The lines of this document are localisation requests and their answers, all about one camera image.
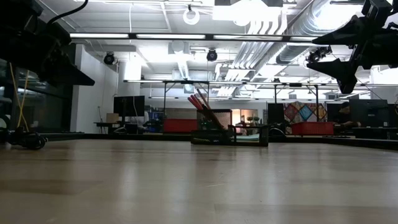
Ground black upright panel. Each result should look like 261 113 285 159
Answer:
267 103 285 125

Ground yellow cable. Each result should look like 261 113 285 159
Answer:
8 62 31 133

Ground overhead light bar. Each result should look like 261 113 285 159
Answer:
70 32 321 42

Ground black computer monitor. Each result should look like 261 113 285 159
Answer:
349 98 389 128
113 95 146 118

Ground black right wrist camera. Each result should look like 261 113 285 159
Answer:
361 0 393 20

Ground colourful patchwork quilt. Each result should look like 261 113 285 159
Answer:
283 101 327 124

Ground blue sticky note pad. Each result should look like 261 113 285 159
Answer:
235 133 261 142

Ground white hanging ring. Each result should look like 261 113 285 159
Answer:
182 7 201 26

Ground black workstation frame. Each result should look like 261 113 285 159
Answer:
273 82 320 125
162 80 211 134

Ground red storage bin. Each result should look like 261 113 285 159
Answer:
291 121 335 136
163 118 198 134

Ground black mesh desk organizer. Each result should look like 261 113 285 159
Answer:
190 108 270 147

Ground orange pencil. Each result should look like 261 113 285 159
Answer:
195 88 213 110

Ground black lamp power cord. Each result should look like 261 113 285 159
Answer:
4 126 48 151

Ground silver ventilation duct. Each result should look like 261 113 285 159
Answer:
276 0 368 65

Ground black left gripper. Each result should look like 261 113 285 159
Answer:
18 18 96 88

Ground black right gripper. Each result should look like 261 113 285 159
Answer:
305 15 398 95

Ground person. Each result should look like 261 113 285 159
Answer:
334 101 363 130

